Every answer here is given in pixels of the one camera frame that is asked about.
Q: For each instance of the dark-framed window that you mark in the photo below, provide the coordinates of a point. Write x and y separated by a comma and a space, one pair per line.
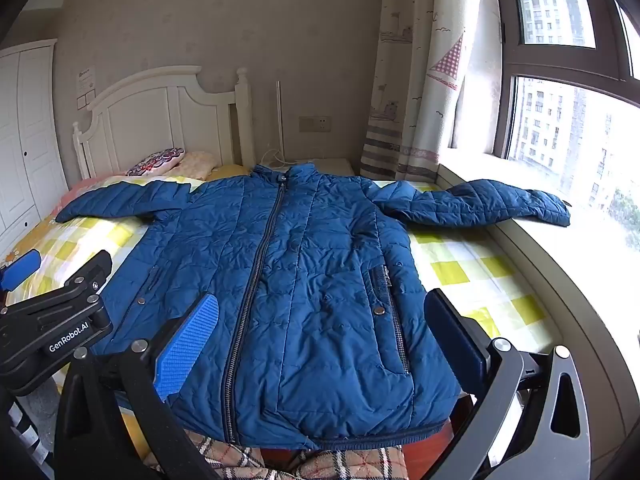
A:
565, 110

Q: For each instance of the ship-print curtain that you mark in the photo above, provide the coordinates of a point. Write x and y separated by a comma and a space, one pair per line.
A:
425, 70

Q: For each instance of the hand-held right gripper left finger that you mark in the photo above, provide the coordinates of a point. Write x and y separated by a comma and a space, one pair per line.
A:
187, 347

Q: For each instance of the yellow checkered bed sheet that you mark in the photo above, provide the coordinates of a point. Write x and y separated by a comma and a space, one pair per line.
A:
455, 270

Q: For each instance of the round floral cushion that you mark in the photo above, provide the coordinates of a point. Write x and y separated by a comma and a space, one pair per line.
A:
156, 161

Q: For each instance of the beige wall socket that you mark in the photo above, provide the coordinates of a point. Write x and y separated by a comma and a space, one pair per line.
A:
315, 123

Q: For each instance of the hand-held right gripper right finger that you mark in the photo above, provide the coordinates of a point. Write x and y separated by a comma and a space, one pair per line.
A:
452, 345

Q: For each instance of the yellow floral bed quilt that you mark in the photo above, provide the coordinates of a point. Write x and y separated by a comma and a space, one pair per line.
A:
231, 170

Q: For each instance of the white wall notice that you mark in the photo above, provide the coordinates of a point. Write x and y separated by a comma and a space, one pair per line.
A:
86, 85

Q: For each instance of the white wardrobe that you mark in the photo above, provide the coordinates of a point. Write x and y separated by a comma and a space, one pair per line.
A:
25, 150

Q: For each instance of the peach shell-print pillow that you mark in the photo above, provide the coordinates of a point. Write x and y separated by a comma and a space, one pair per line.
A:
197, 164

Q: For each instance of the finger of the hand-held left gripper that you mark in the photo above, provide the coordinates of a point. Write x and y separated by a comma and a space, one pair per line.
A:
21, 265
80, 280

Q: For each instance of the white bed headboard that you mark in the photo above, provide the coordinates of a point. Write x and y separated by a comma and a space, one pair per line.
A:
150, 110

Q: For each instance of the person's plaid clothing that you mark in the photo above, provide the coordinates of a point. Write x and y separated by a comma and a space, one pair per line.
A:
345, 462

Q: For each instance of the white nightstand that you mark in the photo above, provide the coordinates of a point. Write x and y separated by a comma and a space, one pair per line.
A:
332, 165

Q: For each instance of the beige window sill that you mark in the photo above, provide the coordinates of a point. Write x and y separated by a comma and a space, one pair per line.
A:
590, 280

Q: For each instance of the blue quilted jacket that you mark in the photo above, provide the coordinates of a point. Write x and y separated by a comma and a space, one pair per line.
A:
310, 285

